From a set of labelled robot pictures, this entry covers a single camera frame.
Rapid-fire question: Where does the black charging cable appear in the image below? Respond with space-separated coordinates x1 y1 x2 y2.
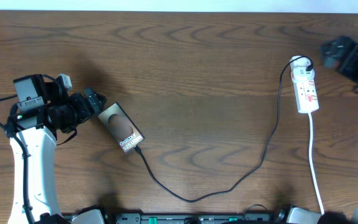
134 55 314 203

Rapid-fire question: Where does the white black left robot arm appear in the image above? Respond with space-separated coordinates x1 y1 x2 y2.
6 74 106 223

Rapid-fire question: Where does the white USB charger plug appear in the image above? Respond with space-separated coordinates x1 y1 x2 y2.
290 55 314 83

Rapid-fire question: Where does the white power strip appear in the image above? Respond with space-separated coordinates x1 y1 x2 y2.
291 68 319 114

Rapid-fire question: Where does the white power strip cord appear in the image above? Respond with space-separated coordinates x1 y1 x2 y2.
308 111 326 215

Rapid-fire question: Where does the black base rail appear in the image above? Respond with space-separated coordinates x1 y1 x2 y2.
102 212 283 224

